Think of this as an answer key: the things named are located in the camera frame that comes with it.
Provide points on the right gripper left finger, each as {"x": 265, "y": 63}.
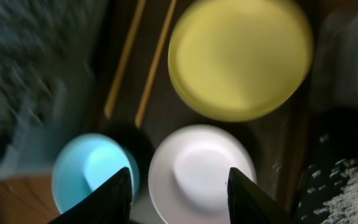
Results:
{"x": 108, "y": 204}

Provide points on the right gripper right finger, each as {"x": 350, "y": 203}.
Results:
{"x": 248, "y": 204}

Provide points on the white pink bowl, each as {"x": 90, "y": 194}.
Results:
{"x": 188, "y": 174}

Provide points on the black waste tray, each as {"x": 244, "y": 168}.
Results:
{"x": 332, "y": 153}

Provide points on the clear plastic waste bin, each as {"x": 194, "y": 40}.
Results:
{"x": 334, "y": 80}

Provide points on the light blue bowl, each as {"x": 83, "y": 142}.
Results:
{"x": 85, "y": 163}

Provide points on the dark brown serving tray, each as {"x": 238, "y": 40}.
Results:
{"x": 275, "y": 142}

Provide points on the spilled rice food scraps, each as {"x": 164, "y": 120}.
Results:
{"x": 350, "y": 193}

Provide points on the yellow round plate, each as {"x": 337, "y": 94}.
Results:
{"x": 238, "y": 60}

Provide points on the grey plastic dish rack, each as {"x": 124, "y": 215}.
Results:
{"x": 46, "y": 82}

